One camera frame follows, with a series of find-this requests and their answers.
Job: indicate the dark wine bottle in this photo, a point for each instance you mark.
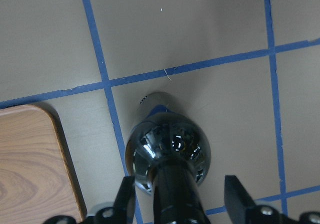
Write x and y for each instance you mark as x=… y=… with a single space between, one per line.
x=169 y=156

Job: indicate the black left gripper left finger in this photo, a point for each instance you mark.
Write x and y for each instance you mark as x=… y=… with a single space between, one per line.
x=125 y=202

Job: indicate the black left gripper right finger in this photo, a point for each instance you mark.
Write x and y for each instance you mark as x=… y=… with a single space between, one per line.
x=237 y=200

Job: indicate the wooden serving tray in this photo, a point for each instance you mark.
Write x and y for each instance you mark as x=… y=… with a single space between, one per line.
x=37 y=179

